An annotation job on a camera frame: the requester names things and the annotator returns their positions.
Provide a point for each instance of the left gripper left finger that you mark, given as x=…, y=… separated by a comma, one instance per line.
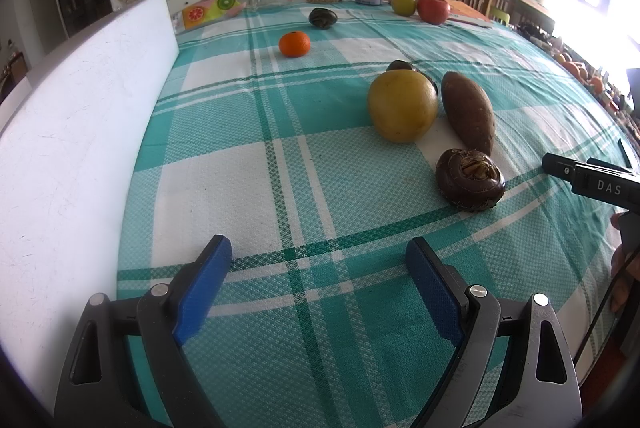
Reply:
x=194, y=288

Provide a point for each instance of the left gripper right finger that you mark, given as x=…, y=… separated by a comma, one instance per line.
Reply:
x=438, y=288

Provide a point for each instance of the dark mangosteen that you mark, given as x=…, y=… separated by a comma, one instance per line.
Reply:
x=403, y=65
x=469, y=180

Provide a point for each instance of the sweet potato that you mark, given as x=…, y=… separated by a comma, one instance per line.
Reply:
x=469, y=112

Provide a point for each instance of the yellow round fruit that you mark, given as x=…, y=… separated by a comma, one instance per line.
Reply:
x=402, y=105

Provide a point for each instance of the small orange mandarin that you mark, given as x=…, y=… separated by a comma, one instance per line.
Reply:
x=294, y=44

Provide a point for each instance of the red apple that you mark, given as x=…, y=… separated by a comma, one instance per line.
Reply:
x=435, y=12

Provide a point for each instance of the dark wrinkled fruit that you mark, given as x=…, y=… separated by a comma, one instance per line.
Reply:
x=322, y=18

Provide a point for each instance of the green apple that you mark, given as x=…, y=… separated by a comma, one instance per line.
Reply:
x=405, y=8

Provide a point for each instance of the person's right hand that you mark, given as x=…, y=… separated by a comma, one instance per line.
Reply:
x=624, y=273

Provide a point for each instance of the fruit tray on side table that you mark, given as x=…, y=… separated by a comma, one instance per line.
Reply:
x=595, y=81

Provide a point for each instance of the teal plaid tablecloth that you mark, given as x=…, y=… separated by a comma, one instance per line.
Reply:
x=318, y=323

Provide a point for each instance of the white storage box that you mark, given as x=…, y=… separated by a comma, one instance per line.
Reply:
x=67, y=159

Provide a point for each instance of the orange book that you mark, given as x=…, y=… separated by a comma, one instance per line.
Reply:
x=460, y=12

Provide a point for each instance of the fruit print pouch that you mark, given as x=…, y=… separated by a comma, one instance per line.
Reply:
x=208, y=11

